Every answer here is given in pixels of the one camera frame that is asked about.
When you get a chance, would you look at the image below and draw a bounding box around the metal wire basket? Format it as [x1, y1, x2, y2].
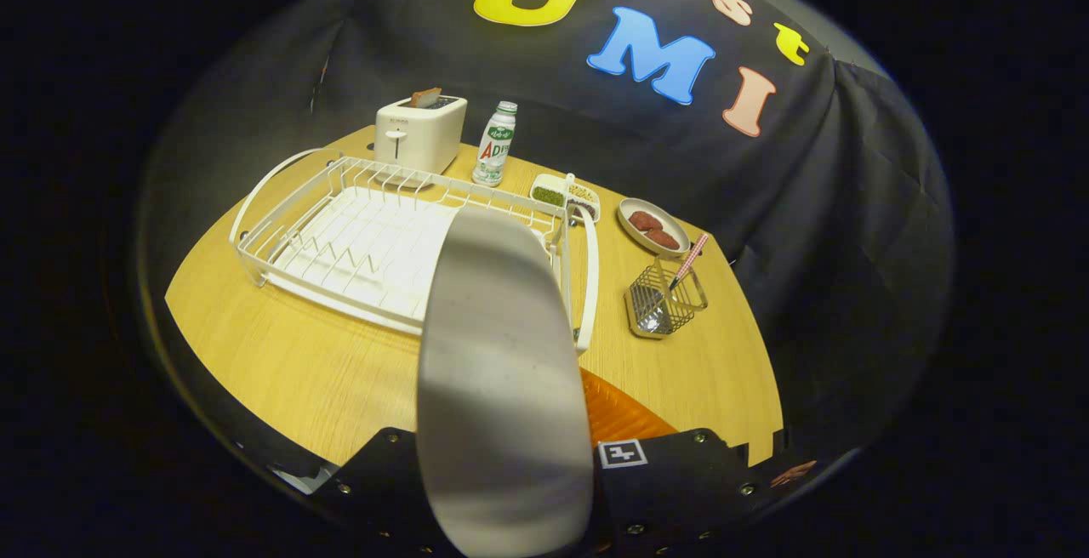
[624, 257, 709, 339]

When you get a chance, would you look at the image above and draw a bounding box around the grey dish with meat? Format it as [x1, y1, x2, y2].
[618, 197, 691, 258]

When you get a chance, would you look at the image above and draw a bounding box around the white wire dish rack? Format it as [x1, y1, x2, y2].
[229, 147, 600, 356]

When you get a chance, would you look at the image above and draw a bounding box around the white drink bottle green label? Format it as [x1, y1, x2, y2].
[471, 101, 518, 188]

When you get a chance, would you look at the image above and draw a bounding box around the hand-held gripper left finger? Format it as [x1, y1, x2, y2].
[316, 426, 452, 555]

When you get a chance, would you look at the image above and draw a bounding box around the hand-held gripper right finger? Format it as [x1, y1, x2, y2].
[581, 368, 796, 555]

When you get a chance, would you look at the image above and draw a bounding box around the white divided tray with grains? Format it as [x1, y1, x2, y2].
[529, 172, 602, 224]

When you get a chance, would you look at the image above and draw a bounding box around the white round plate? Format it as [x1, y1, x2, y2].
[416, 205, 595, 558]

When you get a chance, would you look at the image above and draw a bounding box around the red checkered handle spoon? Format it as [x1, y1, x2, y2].
[669, 233, 710, 292]

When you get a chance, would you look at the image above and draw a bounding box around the white toaster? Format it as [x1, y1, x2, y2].
[374, 95, 468, 176]

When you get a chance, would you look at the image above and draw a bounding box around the black backdrop cloth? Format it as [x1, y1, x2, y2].
[136, 0, 954, 491]

